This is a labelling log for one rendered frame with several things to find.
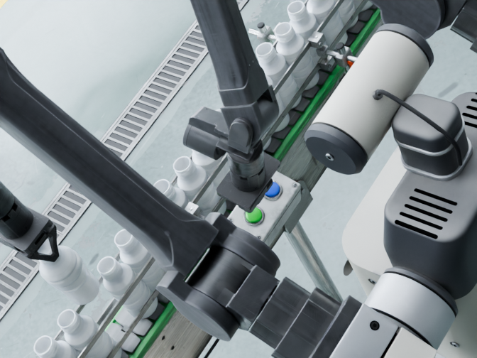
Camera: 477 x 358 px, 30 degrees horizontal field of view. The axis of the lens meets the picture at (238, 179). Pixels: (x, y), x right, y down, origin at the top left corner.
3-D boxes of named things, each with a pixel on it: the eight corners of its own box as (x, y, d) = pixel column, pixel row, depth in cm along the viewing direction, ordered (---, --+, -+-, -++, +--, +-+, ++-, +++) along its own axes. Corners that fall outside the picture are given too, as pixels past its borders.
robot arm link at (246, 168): (251, 166, 135) (269, 136, 137) (211, 148, 136) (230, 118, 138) (253, 185, 141) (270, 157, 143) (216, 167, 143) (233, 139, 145)
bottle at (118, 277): (148, 324, 170) (108, 283, 157) (125, 315, 173) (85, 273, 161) (165, 298, 172) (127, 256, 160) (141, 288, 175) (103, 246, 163)
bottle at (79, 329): (108, 377, 166) (64, 339, 154) (89, 361, 170) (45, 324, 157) (129, 351, 168) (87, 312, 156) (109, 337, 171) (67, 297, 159)
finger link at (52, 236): (52, 280, 146) (22, 251, 139) (25, 264, 151) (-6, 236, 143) (77, 247, 149) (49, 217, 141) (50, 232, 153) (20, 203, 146)
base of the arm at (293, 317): (364, 300, 89) (342, 322, 101) (297, 256, 90) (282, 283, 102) (318, 374, 87) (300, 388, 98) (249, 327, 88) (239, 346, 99)
